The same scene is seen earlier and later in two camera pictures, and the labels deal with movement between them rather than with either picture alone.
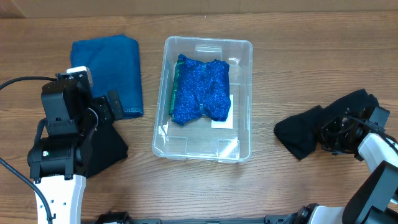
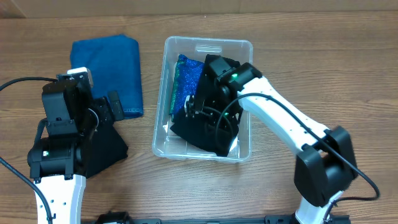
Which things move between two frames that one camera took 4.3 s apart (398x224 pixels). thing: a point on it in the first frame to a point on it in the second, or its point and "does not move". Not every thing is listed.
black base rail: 122,218 does not move
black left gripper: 107,116 does not move
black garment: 300,133 to 188,127
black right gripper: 334,149 to 227,126
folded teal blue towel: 114,63 does not move
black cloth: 108,147 does not move
